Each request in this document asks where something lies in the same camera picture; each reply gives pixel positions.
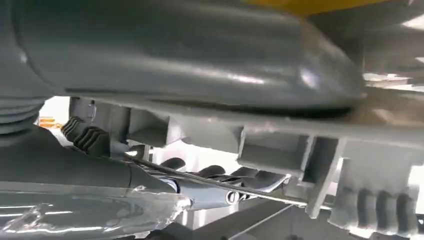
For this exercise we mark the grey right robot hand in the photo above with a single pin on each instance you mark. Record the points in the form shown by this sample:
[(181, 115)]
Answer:
[(165, 56)]

